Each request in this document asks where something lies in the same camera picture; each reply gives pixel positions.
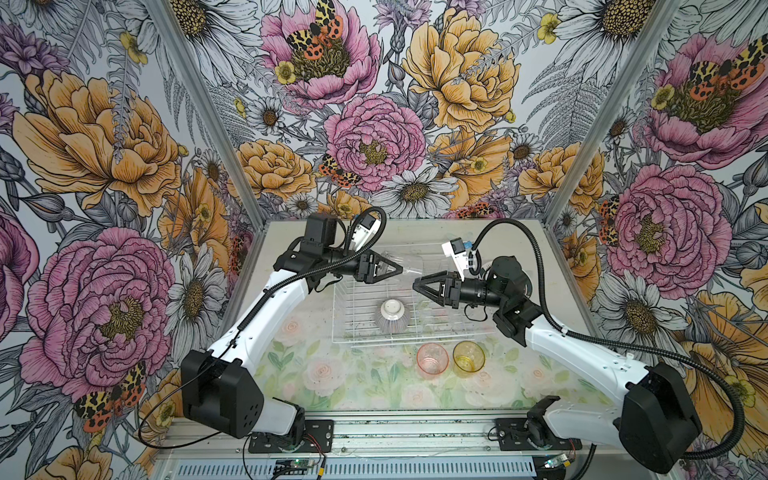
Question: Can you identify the clear plastic cup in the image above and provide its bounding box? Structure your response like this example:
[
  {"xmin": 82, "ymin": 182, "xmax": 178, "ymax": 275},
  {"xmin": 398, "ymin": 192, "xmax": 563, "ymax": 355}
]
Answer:
[{"xmin": 388, "ymin": 251, "xmax": 441, "ymax": 282}]

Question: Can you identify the yellow plastic cup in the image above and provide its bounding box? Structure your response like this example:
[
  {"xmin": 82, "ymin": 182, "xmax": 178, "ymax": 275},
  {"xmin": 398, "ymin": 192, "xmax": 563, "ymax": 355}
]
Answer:
[{"xmin": 452, "ymin": 340, "xmax": 486, "ymax": 377}]

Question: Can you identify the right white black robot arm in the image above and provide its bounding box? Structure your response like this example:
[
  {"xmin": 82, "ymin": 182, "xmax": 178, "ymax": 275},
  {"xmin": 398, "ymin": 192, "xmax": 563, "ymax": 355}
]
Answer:
[{"xmin": 413, "ymin": 256, "xmax": 702, "ymax": 474}]

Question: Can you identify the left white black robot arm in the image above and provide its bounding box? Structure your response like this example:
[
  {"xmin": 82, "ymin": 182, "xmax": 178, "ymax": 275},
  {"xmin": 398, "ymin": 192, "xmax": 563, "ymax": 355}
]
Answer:
[{"xmin": 180, "ymin": 207, "xmax": 403, "ymax": 446}]

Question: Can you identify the purple striped bowl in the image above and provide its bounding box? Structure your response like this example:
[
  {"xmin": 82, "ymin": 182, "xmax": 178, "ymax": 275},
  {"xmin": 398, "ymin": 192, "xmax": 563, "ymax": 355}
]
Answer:
[{"xmin": 375, "ymin": 298, "xmax": 410, "ymax": 334}]

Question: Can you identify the green circuit board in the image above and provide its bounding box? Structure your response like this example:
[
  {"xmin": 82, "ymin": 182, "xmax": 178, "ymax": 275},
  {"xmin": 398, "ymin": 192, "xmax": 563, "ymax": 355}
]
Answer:
[{"xmin": 272, "ymin": 459, "xmax": 314, "ymax": 478}]

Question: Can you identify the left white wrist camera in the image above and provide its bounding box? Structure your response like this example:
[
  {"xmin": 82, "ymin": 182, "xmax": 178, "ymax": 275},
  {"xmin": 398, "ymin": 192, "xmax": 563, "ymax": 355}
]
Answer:
[{"xmin": 350, "ymin": 213, "xmax": 381, "ymax": 252}]

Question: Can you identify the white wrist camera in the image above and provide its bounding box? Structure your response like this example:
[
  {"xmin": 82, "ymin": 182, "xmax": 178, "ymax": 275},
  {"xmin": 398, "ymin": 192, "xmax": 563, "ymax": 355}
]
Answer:
[
  {"xmin": 441, "ymin": 238, "xmax": 478, "ymax": 280},
  {"xmin": 350, "ymin": 213, "xmax": 381, "ymax": 252}
]

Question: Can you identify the white wire dish rack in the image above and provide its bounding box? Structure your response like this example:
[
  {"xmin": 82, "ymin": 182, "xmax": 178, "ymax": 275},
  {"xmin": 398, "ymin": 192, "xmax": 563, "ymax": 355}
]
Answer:
[{"xmin": 332, "ymin": 243, "xmax": 494, "ymax": 347}]

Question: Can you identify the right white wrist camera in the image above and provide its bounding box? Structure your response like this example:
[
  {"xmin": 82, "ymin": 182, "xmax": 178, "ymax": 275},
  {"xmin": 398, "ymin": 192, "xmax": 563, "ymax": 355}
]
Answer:
[{"xmin": 441, "ymin": 238, "xmax": 478, "ymax": 280}]

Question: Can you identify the right black corrugated cable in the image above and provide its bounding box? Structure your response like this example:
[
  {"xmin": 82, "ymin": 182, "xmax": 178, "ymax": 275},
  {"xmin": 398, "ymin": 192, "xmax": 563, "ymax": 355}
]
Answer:
[{"xmin": 471, "ymin": 218, "xmax": 746, "ymax": 462}]

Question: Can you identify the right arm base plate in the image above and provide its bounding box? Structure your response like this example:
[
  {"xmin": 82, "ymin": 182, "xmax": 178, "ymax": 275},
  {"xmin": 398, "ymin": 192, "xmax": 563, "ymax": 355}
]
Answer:
[{"xmin": 488, "ymin": 417, "xmax": 583, "ymax": 452}]

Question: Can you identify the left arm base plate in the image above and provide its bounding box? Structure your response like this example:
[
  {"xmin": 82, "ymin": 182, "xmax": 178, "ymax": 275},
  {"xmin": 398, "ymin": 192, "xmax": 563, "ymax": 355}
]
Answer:
[{"xmin": 247, "ymin": 419, "xmax": 335, "ymax": 454}]

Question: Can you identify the aluminium front rail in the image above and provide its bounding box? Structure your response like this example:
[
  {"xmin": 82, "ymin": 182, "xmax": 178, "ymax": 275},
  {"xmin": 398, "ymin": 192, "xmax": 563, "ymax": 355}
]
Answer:
[{"xmin": 151, "ymin": 410, "xmax": 655, "ymax": 479}]

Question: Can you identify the left black cable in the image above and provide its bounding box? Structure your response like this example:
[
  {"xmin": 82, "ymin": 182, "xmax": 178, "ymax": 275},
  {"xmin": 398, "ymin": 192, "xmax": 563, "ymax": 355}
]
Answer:
[{"xmin": 136, "ymin": 206, "xmax": 389, "ymax": 451}]

